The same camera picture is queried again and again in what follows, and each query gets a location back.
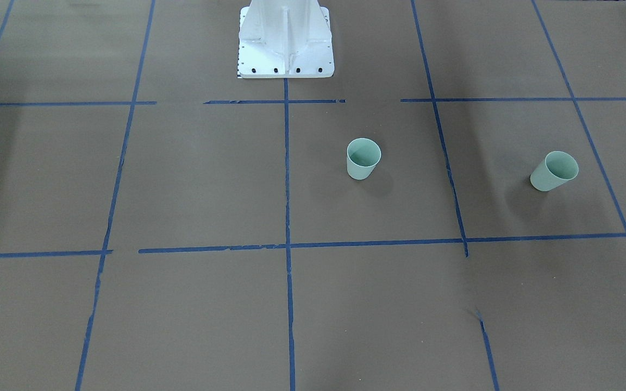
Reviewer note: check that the light green cup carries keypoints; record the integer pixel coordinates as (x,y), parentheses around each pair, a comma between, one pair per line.
(362,155)
(554,170)

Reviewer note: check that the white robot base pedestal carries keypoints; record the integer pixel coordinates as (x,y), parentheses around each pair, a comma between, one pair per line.
(285,39)

